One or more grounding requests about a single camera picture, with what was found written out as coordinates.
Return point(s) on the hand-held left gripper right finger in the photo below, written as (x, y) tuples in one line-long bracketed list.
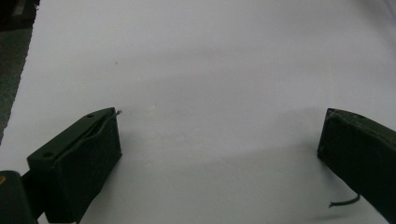
[(361, 152)]

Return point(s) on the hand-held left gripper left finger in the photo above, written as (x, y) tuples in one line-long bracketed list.
[(77, 165)]

